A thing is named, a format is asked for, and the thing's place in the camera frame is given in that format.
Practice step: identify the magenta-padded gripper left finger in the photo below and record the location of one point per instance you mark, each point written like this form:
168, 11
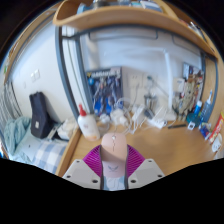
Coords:
78, 173

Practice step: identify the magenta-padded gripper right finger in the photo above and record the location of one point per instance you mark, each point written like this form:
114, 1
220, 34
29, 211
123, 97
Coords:
146, 173

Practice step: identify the pink computer mouse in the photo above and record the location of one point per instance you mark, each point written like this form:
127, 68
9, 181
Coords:
114, 146

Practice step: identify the bed with plaid sheet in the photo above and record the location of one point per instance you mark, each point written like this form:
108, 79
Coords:
46, 153

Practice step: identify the white bottle with red cap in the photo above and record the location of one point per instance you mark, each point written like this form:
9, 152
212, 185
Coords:
88, 126

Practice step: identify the white power strip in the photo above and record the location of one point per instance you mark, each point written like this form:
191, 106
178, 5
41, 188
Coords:
156, 123

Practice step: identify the black ruler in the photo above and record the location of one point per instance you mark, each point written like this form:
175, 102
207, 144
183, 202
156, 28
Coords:
176, 126

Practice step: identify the white charger block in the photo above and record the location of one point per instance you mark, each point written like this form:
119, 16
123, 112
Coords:
137, 113

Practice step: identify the small white desk clock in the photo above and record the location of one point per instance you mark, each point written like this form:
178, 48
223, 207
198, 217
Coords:
191, 126

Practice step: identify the black backpack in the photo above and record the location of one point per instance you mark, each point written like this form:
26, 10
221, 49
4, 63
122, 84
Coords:
40, 116

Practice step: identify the green round container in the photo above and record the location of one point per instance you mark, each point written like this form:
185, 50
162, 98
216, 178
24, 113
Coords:
192, 118

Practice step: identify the blue tissue pack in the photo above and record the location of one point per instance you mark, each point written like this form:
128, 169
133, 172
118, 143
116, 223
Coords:
205, 130

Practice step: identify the teal blanket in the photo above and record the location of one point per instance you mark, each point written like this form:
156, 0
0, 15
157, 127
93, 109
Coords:
16, 133

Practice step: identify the clear plastic cup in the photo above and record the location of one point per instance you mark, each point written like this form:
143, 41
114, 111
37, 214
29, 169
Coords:
220, 155

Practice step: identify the blue spray bottle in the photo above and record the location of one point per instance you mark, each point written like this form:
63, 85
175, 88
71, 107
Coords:
206, 110

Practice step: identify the blue robot model box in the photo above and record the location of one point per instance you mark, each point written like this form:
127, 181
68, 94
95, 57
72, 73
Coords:
105, 90

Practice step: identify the white desk lamp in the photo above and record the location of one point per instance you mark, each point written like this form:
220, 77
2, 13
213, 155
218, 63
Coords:
169, 86

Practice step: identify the colourful poster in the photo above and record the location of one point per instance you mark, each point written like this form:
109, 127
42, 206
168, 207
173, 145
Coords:
191, 70

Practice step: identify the wooden shelf unit with items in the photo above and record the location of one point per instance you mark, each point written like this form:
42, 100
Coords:
126, 16

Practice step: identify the grey metal frame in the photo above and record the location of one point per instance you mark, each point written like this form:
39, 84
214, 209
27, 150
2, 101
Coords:
65, 73

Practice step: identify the white wall switch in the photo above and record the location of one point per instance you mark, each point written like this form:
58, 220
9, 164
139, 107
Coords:
35, 76

